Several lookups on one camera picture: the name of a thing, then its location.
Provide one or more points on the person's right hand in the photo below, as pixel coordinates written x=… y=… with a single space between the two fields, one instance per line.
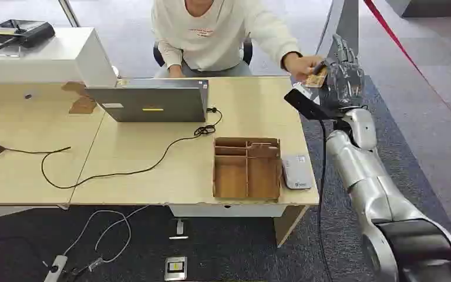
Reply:
x=176 y=72

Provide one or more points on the dark grey platform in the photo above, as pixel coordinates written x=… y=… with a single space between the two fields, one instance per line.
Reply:
x=435 y=7

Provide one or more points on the wooden desk leg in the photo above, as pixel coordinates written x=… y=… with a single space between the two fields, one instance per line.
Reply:
x=287 y=224

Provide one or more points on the person's left hand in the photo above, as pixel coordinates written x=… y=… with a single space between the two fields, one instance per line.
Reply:
x=299 y=66

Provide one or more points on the black remote controller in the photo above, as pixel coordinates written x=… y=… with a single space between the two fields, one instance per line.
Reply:
x=19 y=33

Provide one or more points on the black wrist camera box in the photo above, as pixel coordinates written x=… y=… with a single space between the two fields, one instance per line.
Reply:
x=305 y=104

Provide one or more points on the white power strip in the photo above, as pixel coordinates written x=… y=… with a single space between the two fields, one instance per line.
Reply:
x=55 y=268

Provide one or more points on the wooden card box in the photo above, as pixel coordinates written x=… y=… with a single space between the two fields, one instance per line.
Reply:
x=247 y=175

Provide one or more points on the white desk rail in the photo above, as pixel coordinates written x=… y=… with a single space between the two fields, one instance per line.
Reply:
x=229 y=210

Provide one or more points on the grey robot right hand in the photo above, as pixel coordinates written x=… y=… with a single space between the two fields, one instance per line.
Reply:
x=346 y=83

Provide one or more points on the grey stand post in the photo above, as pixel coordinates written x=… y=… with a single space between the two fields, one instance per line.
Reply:
x=342 y=23

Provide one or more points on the white cabinet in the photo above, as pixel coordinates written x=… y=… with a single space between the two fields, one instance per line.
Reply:
x=54 y=58

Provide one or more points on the grey laptop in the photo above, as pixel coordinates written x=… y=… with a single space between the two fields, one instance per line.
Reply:
x=151 y=102

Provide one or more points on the person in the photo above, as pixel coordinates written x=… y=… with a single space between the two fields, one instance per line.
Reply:
x=210 y=35

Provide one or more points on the brown printed card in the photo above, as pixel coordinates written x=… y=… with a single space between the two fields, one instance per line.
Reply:
x=315 y=80

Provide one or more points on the grey card reader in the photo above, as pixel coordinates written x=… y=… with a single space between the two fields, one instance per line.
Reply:
x=296 y=173

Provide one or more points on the brown cardboard piece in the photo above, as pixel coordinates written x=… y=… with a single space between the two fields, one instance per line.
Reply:
x=81 y=102

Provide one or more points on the red barrier tape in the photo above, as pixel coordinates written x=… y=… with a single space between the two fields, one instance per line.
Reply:
x=400 y=46

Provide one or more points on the white floor bracket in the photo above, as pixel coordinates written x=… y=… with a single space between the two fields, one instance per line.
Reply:
x=179 y=229

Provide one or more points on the grey metal pole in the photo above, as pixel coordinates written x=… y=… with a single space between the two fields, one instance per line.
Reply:
x=69 y=12

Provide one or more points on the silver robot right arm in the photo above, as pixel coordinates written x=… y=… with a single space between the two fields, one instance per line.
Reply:
x=369 y=187

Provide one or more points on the metal floor socket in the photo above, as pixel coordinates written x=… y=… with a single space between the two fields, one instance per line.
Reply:
x=175 y=268

